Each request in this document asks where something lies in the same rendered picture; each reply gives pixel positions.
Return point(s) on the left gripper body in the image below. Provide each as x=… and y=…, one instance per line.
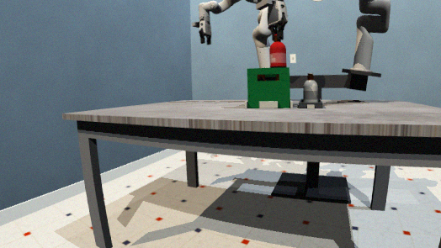
x=275, y=13

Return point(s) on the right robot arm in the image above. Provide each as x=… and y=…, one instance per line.
x=260, y=34

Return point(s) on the white bottle with brown cap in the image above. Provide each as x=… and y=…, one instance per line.
x=310, y=89

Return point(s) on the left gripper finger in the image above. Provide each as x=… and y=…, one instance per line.
x=273, y=31
x=280, y=31

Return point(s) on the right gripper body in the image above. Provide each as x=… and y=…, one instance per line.
x=205, y=25

